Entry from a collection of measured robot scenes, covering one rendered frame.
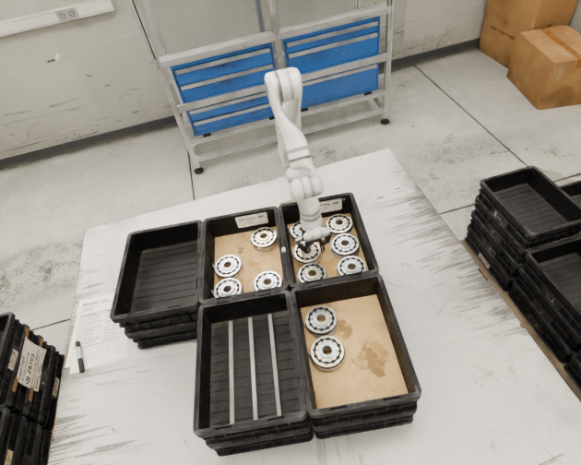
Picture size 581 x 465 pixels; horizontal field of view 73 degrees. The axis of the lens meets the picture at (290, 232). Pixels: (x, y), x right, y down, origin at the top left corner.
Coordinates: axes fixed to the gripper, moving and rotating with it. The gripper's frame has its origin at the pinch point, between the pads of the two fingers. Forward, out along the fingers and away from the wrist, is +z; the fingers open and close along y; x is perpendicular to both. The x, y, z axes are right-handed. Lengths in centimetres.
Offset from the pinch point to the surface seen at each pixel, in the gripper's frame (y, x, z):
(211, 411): 45, 45, 2
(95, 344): 90, 3, 15
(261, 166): 3, -172, 85
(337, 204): -14.6, -16.3, -3.8
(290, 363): 19.9, 38.6, 2.5
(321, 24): -61, -186, -7
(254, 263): 23.0, -3.8, 2.2
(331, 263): -4.1, 6.3, 2.2
